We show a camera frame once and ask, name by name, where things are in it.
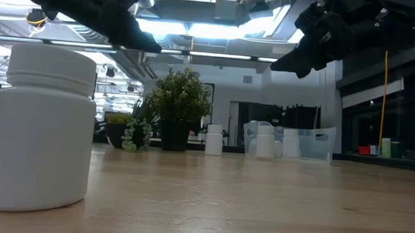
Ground clear plastic basket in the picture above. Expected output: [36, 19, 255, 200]
[241, 119, 337, 163]

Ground white plastic pill bottle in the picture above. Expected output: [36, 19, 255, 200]
[205, 124, 224, 157]
[273, 140, 284, 158]
[255, 124, 276, 159]
[0, 42, 100, 216]
[247, 121, 259, 157]
[282, 128, 301, 159]

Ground bushy green plant, black pot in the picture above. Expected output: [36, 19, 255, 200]
[149, 67, 215, 153]

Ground grey ceiling junction box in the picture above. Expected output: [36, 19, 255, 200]
[214, 0, 238, 22]

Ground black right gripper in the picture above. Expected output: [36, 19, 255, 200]
[269, 0, 351, 82]

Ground black round ceiling fixture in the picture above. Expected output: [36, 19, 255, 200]
[25, 8, 50, 29]

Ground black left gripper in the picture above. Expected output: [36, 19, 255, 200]
[52, 0, 164, 54]

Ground succulent plants in dark bowl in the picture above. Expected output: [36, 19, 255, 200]
[104, 93, 162, 154]

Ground light green cup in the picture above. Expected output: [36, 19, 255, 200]
[381, 137, 393, 159]

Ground black frame bar with lights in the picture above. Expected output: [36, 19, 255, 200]
[0, 34, 280, 64]

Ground yellow hanging cable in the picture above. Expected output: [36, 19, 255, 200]
[377, 50, 390, 157]

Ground dark green container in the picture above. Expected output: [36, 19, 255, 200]
[390, 140, 404, 159]

